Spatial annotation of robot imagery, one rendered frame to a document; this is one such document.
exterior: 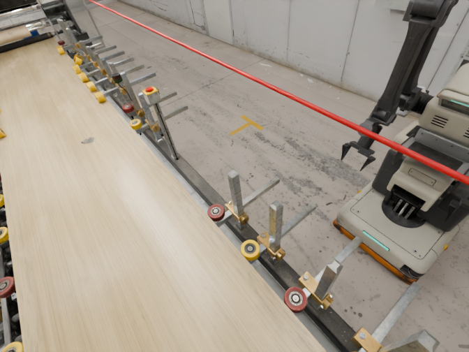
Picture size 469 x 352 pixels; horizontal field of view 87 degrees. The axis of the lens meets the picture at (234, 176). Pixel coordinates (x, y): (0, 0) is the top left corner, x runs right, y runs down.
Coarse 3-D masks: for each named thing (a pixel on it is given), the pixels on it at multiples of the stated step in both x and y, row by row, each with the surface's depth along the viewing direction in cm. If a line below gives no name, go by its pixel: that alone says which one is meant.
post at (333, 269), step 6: (330, 264) 73; (336, 264) 73; (330, 270) 74; (336, 270) 72; (324, 276) 79; (330, 276) 76; (336, 276) 76; (324, 282) 82; (330, 282) 78; (318, 288) 89; (324, 288) 85; (330, 288) 88; (318, 294) 91; (324, 294) 87; (312, 300) 100; (318, 306) 98
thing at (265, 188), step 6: (270, 180) 136; (276, 180) 136; (264, 186) 134; (270, 186) 134; (258, 192) 131; (264, 192) 133; (246, 198) 130; (252, 198) 129; (246, 204) 128; (228, 210) 126; (228, 216) 123; (216, 222) 122; (222, 222) 122
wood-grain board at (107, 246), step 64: (0, 64) 283; (64, 64) 262; (64, 128) 179; (128, 128) 170; (64, 192) 135; (128, 192) 130; (64, 256) 109; (128, 256) 106; (192, 256) 103; (64, 320) 91; (128, 320) 89; (192, 320) 87; (256, 320) 85
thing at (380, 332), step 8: (408, 288) 93; (416, 288) 93; (408, 296) 92; (400, 304) 90; (408, 304) 90; (392, 312) 89; (400, 312) 89; (384, 320) 88; (392, 320) 87; (376, 328) 87; (384, 328) 86; (376, 336) 85; (384, 336) 84
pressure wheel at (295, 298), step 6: (288, 288) 90; (294, 288) 90; (300, 288) 89; (288, 294) 88; (294, 294) 89; (300, 294) 88; (288, 300) 87; (294, 300) 87; (300, 300) 87; (306, 300) 87; (288, 306) 86; (294, 306) 86; (300, 306) 86; (294, 312) 87
